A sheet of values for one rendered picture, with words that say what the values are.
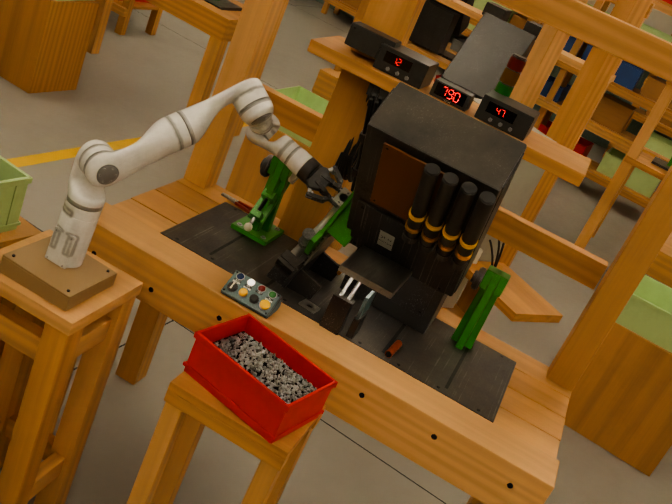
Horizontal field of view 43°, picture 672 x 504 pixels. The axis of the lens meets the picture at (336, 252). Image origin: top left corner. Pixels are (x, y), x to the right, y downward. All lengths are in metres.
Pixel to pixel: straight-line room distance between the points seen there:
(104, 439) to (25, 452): 0.78
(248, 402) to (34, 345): 0.57
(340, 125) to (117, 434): 1.36
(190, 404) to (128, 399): 1.24
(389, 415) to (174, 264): 0.73
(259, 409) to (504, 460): 0.65
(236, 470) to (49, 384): 1.15
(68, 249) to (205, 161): 0.88
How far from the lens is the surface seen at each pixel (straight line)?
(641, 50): 2.56
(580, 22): 2.56
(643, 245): 2.65
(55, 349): 2.20
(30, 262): 2.23
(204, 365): 2.13
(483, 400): 2.45
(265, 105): 2.21
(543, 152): 2.51
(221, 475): 3.18
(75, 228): 2.20
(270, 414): 2.04
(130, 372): 3.41
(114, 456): 3.10
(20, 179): 2.49
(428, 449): 2.30
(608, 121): 9.25
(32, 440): 2.38
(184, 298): 2.41
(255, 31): 2.83
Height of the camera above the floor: 2.04
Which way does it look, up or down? 23 degrees down
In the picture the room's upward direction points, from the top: 24 degrees clockwise
